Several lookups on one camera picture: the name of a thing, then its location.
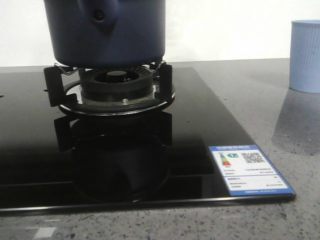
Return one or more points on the dark blue cooking pot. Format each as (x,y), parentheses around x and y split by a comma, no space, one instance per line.
(97,34)

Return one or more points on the light blue ribbed cup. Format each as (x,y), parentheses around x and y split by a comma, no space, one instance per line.
(304,66)

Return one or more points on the black pot support grate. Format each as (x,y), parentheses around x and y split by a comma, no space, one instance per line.
(64,91)

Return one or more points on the black gas burner head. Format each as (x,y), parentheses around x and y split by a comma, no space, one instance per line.
(113,85)

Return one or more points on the blue energy label sticker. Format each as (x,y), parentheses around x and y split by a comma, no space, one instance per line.
(247,171)

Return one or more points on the black glass gas stove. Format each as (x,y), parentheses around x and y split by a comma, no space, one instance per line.
(51,162)

